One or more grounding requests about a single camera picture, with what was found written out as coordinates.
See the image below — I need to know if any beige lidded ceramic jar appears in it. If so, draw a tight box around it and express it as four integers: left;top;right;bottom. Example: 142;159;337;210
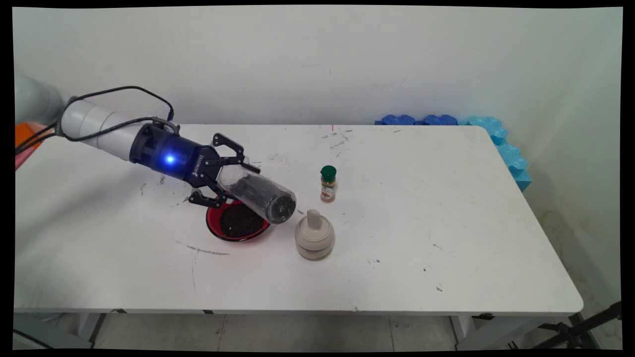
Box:
295;209;335;261

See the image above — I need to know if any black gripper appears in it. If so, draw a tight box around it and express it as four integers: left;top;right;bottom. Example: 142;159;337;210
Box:
129;123;261;209

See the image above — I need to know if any black tripod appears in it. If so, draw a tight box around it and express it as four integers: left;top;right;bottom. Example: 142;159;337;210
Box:
508;301;622;350

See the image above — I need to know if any red bowl with black rim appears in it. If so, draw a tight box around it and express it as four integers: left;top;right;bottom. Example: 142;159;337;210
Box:
206;198;272;242

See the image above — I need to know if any clear jar with black seeds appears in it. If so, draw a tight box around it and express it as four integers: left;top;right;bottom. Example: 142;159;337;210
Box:
217;164;297;225

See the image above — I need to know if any dark blue foam tile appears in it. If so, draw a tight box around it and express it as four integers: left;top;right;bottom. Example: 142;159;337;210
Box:
418;114;458;126
375;114;418;126

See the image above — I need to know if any pink box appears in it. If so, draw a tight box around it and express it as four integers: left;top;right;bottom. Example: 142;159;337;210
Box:
15;146;35;170

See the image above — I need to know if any light blue foam tile stack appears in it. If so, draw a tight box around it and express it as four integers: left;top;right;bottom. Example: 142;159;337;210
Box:
458;116;532;192

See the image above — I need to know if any orange box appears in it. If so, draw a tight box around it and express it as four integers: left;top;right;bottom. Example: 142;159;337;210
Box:
15;122;43;148

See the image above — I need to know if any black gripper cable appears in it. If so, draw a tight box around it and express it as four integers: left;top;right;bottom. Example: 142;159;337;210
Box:
15;117;165;154

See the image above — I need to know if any spice bottle with green cap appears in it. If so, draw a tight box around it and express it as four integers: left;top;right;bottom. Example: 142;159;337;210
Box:
319;165;337;203

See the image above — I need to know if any black camera cable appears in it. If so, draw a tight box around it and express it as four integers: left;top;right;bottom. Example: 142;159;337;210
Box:
64;86;175;122

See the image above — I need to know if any dark metal table leg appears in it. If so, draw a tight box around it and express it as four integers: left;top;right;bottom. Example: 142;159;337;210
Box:
88;312;109;349

